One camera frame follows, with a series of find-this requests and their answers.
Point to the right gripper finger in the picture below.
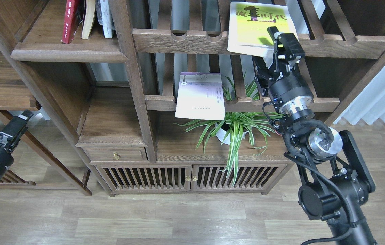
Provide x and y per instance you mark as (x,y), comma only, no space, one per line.
(287,49)
(262,76)

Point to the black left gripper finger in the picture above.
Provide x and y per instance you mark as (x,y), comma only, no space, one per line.
(13,131)

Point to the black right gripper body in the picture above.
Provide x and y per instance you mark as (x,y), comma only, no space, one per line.
(288,91)

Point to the yellow green cover book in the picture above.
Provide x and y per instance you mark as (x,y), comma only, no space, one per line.
(248,27)

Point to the red cover book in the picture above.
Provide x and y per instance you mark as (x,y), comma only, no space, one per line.
(72,19)

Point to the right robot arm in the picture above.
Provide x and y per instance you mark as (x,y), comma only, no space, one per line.
(335,179)

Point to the pale lavender cover book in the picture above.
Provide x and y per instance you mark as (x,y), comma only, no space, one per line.
(200,96)

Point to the green spider plant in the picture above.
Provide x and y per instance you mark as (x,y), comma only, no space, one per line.
(249,120)

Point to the dark wooden bookshelf unit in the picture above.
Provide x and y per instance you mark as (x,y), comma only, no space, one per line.
(117,95)

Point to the brass drawer knob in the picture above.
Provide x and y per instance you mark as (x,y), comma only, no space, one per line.
(116,156)

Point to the upright white book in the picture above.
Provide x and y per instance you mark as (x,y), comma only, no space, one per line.
(105,18)

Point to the upright cream paged book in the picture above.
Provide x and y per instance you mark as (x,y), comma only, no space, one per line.
(88,20)

